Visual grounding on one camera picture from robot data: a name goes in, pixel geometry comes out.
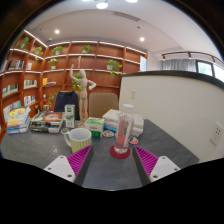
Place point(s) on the recessed ceiling downlight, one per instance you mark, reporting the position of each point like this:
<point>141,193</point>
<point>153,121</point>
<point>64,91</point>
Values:
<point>57,31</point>
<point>142,39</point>

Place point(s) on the flat round red coaster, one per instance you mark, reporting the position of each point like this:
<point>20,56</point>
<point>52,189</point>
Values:
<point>114,155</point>

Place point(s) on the black ceiling track light rail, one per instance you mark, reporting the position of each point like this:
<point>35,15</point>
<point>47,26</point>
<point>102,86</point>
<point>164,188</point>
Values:
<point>186,54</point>

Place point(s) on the clear red-labelled water bottle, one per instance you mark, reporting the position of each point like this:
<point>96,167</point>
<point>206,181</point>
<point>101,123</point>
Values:
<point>123,130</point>

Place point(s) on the tan upholstered chair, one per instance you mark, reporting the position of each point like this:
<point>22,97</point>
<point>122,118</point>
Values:
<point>105,103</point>

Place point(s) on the white wall outlet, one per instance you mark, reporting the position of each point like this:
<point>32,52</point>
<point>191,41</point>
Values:
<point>216,133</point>
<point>133,94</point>

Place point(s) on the grey curtain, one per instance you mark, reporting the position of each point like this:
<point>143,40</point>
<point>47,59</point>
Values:
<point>178,65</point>

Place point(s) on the yellow striped white mug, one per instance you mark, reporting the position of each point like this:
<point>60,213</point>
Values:
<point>80,141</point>

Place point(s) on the ceiling air vent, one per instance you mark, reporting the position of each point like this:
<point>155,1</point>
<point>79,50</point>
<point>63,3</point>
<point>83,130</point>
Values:
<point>126,16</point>

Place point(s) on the dark draped chair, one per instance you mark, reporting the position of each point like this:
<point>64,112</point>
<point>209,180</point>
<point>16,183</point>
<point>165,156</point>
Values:
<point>65,101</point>

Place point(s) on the wooden bookshelf unit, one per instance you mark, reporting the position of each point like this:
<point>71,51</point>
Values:
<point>103,65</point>

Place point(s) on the green white flat box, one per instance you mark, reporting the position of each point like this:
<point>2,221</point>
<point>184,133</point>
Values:
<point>94,126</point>

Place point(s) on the window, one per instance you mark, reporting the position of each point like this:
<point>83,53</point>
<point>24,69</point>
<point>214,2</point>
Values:
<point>210,70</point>

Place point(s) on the colourful book stack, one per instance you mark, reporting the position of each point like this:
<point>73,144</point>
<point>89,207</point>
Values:
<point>18,121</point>

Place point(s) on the ceiling lamp with round bulbs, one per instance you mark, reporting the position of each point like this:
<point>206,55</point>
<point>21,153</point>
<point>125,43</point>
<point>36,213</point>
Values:
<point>102,5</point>

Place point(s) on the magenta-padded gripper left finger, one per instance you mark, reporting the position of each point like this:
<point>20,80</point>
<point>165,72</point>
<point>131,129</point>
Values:
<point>61,168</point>

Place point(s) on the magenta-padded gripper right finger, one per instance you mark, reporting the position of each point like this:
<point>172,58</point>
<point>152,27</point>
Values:
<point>163,168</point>

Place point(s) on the wooden artist mannequin figure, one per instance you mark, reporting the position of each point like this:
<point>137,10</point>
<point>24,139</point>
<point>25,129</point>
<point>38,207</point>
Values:
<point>83,96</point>

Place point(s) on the white book stack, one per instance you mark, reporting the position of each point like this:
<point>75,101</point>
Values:
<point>110,118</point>

